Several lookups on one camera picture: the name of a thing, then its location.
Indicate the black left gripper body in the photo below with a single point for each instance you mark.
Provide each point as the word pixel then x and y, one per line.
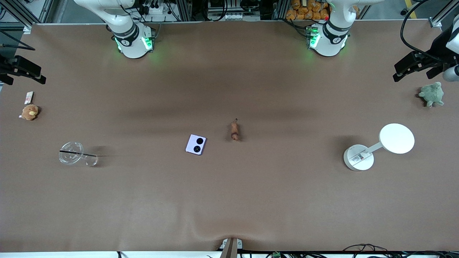
pixel 438 48

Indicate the orange plush toys pile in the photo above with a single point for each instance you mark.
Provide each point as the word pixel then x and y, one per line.
pixel 306 10

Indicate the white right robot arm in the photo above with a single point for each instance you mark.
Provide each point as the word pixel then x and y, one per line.
pixel 131 39

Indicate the small white card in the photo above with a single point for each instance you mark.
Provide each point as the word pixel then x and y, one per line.
pixel 28 97

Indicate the brown lion statue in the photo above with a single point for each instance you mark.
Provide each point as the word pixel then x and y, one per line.
pixel 235 130

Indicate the clear glass with straw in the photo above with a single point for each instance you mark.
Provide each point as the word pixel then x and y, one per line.
pixel 71 153

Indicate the metal table edge bracket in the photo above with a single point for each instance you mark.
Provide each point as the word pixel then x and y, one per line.
pixel 230 247

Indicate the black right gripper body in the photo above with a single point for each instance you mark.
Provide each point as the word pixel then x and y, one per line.
pixel 4 68

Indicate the brown plush toy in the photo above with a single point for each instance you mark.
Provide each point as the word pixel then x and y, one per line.
pixel 29 112

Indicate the white power strip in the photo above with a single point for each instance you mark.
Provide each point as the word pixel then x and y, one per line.
pixel 156 8

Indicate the green plush toy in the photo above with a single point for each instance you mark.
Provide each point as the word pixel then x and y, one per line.
pixel 432 94

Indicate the white round desk lamp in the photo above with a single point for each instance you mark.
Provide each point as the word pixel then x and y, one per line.
pixel 396 138

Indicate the purple flip phone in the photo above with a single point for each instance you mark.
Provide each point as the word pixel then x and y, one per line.
pixel 196 144

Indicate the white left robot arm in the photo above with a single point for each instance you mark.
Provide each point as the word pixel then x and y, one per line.
pixel 330 36

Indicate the aluminium frame profile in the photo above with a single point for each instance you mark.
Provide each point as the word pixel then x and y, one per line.
pixel 443 14
pixel 19 16

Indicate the thin black stick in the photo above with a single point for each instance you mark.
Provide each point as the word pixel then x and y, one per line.
pixel 77 153

